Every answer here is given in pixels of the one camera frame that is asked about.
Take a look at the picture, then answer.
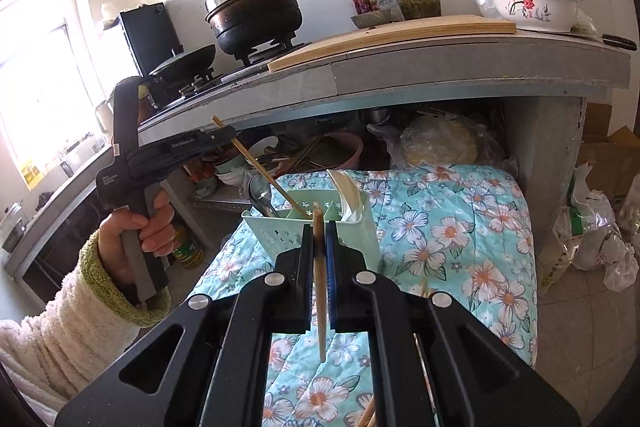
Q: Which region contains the black handled knife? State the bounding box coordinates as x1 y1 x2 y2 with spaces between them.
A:
601 33 638 50

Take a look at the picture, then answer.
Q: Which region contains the white shell-shaped rice scoop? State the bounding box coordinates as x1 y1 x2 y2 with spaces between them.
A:
326 168 362 212

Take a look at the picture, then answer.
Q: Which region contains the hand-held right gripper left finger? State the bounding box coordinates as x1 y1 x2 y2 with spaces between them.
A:
55 229 317 427

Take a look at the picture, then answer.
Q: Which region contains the small steel pot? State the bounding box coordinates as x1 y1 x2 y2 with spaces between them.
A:
367 106 393 128

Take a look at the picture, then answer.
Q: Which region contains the plastic bag of flatbread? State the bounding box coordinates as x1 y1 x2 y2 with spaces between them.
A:
385 114 506 168

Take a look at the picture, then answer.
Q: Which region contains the gas stove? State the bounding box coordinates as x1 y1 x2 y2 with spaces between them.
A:
177 34 313 100

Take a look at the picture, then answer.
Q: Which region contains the large metal spoon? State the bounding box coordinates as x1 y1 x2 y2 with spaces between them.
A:
248 174 275 218

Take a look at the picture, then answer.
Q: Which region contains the person's left hand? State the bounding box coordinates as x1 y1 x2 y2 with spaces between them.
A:
96 191 174 293

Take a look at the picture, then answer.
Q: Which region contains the wooden cutting board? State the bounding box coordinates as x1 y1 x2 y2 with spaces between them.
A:
267 14 517 72

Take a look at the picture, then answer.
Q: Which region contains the black wok with lid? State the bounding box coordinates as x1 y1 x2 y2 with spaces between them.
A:
149 44 217 80

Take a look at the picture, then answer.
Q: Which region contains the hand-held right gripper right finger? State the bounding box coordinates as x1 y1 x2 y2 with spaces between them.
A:
324 228 581 427

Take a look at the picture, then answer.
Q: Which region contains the person's left forearm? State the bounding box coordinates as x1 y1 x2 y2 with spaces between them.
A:
0 231 173 408

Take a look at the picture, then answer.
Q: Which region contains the cardboard box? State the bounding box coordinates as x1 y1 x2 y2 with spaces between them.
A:
575 102 640 208

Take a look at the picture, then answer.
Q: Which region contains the stack of ceramic bowls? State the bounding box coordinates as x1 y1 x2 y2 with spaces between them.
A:
215 136 281 188

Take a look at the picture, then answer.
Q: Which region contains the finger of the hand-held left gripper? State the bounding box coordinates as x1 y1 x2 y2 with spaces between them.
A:
142 125 236 182

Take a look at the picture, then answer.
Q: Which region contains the floral turquoise blanket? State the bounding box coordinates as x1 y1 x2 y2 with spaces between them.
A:
192 164 541 427

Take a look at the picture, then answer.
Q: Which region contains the window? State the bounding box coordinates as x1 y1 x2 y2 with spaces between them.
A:
0 0 101 188

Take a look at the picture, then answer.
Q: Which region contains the wooden chopstick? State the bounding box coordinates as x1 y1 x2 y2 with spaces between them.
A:
311 209 328 363
211 115 307 220

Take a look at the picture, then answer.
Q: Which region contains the black pot with steel lid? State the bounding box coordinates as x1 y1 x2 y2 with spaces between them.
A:
205 0 305 56

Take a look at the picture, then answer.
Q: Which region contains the black metal box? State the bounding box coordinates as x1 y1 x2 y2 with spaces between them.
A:
119 3 183 78

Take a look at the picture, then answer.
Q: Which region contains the green perforated utensil holder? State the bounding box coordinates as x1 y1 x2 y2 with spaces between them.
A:
241 189 373 273

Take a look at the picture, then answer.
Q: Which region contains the cooking oil bottle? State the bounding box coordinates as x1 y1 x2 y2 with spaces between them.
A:
172 227 205 269

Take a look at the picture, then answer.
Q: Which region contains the bundle of wooden chopsticks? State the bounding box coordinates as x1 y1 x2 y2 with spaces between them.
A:
357 394 378 427

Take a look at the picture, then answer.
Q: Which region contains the pink plastic basin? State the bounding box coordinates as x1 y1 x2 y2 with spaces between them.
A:
320 132 365 170

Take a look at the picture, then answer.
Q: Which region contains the pile of plastic bags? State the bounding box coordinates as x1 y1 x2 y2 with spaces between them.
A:
537 162 640 293

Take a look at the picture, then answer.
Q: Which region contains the floral enamel basin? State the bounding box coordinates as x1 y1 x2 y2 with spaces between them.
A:
486 0 583 32

